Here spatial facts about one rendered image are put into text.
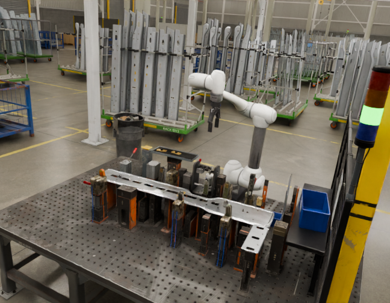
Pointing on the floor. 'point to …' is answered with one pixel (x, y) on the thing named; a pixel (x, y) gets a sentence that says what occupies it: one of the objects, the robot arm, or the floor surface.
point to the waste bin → (128, 134)
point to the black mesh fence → (341, 211)
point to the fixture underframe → (17, 285)
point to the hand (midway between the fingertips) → (213, 128)
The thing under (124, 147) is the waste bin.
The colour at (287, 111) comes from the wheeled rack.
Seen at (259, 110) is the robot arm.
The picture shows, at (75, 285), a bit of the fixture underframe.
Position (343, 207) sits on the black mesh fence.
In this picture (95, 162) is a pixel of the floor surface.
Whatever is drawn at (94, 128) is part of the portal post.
